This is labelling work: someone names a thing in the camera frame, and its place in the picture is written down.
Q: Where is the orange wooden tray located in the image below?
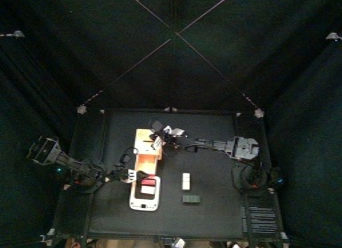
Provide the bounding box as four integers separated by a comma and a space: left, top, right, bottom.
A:
134, 153, 161, 176

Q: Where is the white toy rice block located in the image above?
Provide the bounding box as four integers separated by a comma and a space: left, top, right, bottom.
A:
181, 172, 193, 192

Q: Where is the thin diagonal cord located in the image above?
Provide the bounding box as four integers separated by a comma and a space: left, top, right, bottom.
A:
123, 0, 261, 110
83, 0, 237, 106

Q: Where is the white rectangular plastic tray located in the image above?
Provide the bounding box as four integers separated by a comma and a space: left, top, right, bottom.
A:
128, 174, 162, 212

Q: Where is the dark green toy block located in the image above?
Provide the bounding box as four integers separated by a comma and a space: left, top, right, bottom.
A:
182, 194, 202, 204

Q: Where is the white toy sushi piece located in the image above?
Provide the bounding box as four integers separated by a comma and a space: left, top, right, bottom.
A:
140, 185, 158, 195

